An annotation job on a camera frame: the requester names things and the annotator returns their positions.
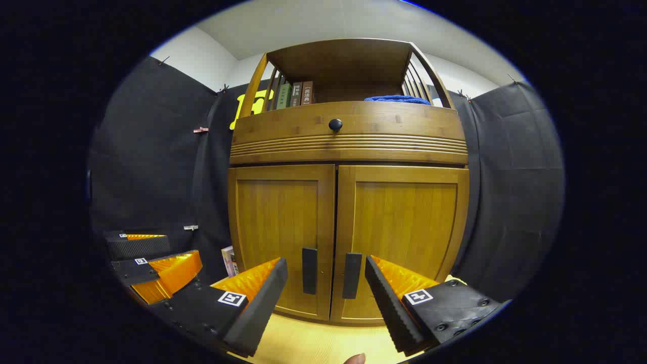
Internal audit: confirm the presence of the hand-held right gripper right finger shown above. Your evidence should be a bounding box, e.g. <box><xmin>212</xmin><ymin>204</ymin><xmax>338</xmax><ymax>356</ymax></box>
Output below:
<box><xmin>364</xmin><ymin>255</ymin><xmax>502</xmax><ymax>355</ymax></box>

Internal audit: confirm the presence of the wooden double-door shoe cabinet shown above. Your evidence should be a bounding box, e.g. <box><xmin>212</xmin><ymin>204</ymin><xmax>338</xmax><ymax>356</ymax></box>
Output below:
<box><xmin>227</xmin><ymin>38</ymin><xmax>471</xmax><ymax>324</ymax></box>

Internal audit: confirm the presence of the wooden shoe cabinet door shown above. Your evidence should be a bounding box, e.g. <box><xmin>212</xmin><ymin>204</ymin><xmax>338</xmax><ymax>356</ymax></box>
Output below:
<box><xmin>331</xmin><ymin>164</ymin><xmax>471</xmax><ymax>324</ymax></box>
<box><xmin>227</xmin><ymin>164</ymin><xmax>337</xmax><ymax>322</ymax></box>

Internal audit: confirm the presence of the wooden ribbed drawer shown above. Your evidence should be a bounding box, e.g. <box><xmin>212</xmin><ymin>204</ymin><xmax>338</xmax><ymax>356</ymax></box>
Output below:
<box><xmin>230</xmin><ymin>101</ymin><xmax>468</xmax><ymax>165</ymax></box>

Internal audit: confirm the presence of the pale lavender book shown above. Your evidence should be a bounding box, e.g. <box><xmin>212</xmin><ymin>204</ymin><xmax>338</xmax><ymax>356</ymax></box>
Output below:
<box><xmin>221</xmin><ymin>246</ymin><xmax>236</xmax><ymax>278</ymax></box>

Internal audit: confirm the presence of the blue cloth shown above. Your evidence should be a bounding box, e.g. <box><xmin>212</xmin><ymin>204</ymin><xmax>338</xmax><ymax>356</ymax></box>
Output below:
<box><xmin>364</xmin><ymin>95</ymin><xmax>431</xmax><ymax>106</ymax></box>

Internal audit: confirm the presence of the black door handle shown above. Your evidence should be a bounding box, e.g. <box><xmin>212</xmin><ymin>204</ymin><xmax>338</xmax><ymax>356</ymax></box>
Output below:
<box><xmin>343</xmin><ymin>253</ymin><xmax>362</xmax><ymax>299</ymax></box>
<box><xmin>302</xmin><ymin>248</ymin><xmax>318</xmax><ymax>295</ymax></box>

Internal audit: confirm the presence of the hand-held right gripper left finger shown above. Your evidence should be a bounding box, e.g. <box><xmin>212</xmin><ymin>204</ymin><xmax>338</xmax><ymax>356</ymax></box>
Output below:
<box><xmin>148</xmin><ymin>257</ymin><xmax>289</xmax><ymax>358</ymax></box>

